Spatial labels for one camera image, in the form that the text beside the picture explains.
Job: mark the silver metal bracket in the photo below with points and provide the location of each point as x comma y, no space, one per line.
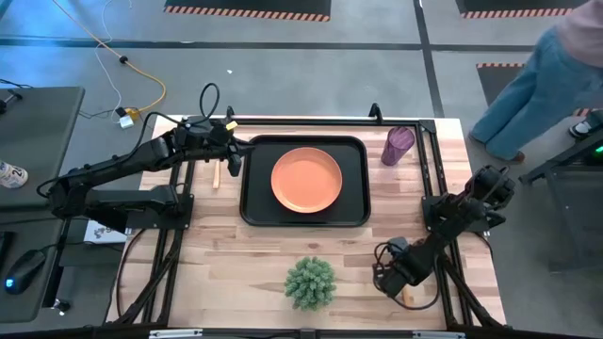
174,334
438,334

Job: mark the small metal clamp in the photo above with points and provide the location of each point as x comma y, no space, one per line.
61,307

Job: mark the person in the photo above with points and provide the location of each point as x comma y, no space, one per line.
542,94

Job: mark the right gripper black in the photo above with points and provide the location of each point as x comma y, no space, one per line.
400,268

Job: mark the purple faceted plastic cup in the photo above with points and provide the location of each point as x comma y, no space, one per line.
396,148

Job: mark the black computer mouse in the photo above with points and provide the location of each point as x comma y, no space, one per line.
23,270

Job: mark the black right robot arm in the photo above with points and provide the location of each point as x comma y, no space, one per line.
490,186

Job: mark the orange plate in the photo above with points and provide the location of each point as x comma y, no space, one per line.
306,179

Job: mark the green plant in grey pot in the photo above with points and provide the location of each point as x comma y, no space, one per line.
310,282

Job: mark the black hazard-striped floor mat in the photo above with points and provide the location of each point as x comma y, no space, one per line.
494,80
518,5
245,7

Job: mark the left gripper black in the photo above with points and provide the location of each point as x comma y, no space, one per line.
212,139

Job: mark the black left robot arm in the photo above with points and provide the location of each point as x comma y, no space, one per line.
141,155

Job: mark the black equipment cart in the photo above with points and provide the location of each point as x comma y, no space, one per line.
579,212

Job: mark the black plastic tray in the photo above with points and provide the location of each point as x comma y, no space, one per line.
256,207

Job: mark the black metal table frame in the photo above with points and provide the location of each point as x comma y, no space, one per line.
306,122

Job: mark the white printed paper sheet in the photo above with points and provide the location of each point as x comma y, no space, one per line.
101,234

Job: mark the grey side desk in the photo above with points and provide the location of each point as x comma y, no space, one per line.
37,141

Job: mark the white power adapter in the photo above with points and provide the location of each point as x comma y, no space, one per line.
126,122

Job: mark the black desk clamp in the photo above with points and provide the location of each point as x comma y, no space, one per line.
10,100

